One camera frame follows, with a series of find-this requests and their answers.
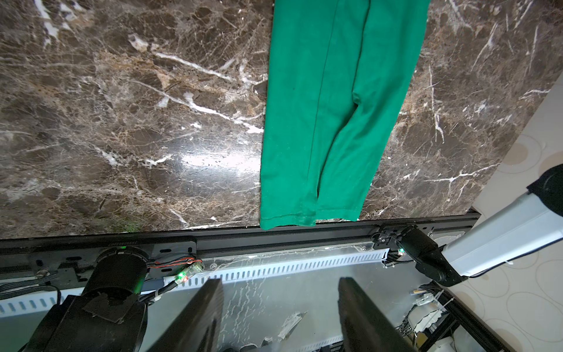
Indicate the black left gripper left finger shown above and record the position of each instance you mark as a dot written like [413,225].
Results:
[197,327]

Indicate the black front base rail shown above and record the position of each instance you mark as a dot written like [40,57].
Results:
[235,254]

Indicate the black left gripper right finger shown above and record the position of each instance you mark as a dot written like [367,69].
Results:
[364,327]

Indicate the green t-shirt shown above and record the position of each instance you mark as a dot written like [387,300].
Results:
[338,75]

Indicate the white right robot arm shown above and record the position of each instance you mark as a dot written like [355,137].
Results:
[530,223]

